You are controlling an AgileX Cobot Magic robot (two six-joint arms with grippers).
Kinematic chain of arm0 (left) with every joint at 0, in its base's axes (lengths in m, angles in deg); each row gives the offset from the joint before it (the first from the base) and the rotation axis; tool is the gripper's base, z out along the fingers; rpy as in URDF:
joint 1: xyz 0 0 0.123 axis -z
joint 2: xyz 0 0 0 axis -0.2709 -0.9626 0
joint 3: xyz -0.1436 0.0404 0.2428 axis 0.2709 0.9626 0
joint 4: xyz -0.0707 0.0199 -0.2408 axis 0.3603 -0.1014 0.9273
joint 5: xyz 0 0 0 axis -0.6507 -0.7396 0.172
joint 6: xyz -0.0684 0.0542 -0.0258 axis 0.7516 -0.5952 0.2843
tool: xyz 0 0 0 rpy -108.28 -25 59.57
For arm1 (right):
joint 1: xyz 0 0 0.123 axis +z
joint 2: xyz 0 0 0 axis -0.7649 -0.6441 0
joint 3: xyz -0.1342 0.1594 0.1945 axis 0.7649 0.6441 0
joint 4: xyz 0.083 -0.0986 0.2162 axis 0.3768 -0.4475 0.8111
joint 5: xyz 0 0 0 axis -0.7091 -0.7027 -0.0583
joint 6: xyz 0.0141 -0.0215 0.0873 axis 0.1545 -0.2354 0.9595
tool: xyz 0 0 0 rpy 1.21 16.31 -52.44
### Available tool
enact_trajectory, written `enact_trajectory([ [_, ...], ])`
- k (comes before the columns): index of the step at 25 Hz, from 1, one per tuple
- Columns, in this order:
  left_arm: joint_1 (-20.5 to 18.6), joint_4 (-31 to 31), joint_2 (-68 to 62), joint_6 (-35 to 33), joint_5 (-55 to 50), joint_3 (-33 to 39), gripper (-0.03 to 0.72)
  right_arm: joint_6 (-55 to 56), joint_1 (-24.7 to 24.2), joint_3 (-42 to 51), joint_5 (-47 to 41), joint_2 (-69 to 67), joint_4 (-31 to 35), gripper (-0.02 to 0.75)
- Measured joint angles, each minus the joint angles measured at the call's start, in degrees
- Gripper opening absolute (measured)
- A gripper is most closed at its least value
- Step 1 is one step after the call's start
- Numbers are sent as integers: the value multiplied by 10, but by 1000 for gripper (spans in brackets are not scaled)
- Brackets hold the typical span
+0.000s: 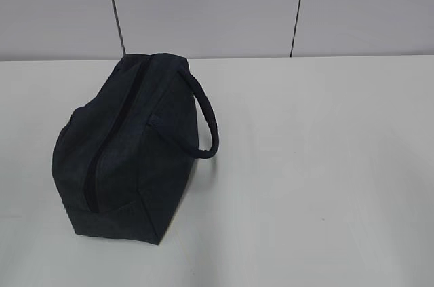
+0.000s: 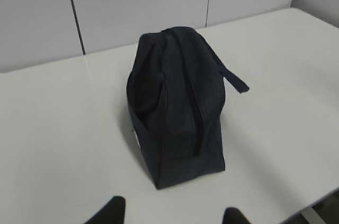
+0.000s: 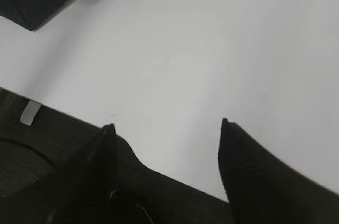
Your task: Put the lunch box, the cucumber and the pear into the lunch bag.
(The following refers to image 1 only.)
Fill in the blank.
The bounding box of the navy blue lunch bag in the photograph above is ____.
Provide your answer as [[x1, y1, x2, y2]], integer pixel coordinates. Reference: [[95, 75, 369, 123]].
[[52, 53, 220, 245]]

